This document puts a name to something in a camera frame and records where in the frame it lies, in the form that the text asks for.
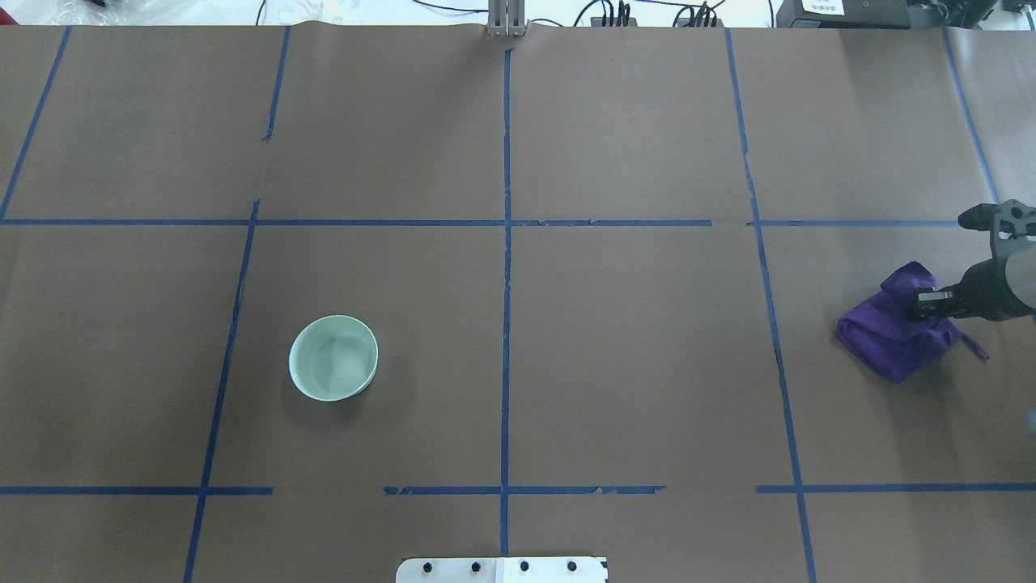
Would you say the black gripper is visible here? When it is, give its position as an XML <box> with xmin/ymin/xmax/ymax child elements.
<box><xmin>907</xmin><ymin>258</ymin><xmax>1021</xmax><ymax>321</ymax></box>

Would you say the purple cloth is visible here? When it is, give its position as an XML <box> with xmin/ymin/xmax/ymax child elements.
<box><xmin>837</xmin><ymin>262</ymin><xmax>989</xmax><ymax>384</ymax></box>

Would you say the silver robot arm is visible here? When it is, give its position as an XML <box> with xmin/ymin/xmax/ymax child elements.
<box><xmin>907</xmin><ymin>240</ymin><xmax>1035</xmax><ymax>321</ymax></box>

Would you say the black computer box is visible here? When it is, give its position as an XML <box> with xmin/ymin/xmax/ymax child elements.
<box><xmin>775</xmin><ymin>1</ymin><xmax>961</xmax><ymax>30</ymax></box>

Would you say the black power strip right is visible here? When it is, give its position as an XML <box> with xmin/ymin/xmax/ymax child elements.
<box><xmin>671</xmin><ymin>1</ymin><xmax>726</xmax><ymax>28</ymax></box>

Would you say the black power strip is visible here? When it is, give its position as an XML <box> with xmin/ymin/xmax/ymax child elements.
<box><xmin>584</xmin><ymin>1</ymin><xmax>637</xmax><ymax>28</ymax></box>
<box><xmin>671</xmin><ymin>1</ymin><xmax>726</xmax><ymax>28</ymax></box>

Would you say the black power strip left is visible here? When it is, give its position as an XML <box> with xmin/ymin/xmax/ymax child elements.
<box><xmin>584</xmin><ymin>1</ymin><xmax>637</xmax><ymax>28</ymax></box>

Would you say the light green bowl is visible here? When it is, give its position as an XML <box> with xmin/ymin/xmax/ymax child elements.
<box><xmin>288</xmin><ymin>315</ymin><xmax>379</xmax><ymax>402</ymax></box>

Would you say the grey aluminium frame post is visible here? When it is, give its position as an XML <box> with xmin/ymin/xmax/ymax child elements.
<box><xmin>487</xmin><ymin>0</ymin><xmax>529</xmax><ymax>38</ymax></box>

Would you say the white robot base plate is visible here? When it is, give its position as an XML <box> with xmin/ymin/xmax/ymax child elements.
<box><xmin>395</xmin><ymin>556</ymin><xmax>609</xmax><ymax>582</ymax></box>

